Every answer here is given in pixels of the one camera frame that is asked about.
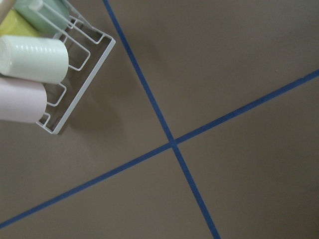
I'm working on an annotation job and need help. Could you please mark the white cup in rack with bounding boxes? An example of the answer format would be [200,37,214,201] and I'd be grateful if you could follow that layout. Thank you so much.
[0,35,69,84]

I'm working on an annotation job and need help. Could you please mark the pink cup in rack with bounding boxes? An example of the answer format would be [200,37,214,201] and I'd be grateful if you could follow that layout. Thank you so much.
[0,77,47,123]

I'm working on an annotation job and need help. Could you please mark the green cup in rack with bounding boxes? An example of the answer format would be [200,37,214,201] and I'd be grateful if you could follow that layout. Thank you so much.
[13,0,70,35]

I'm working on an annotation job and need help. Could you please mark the yellow cup in rack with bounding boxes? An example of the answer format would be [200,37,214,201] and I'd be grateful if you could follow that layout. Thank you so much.
[0,9,40,37]

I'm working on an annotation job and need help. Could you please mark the white wire cup rack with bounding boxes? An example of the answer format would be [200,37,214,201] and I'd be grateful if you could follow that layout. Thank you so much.
[37,0,116,134]

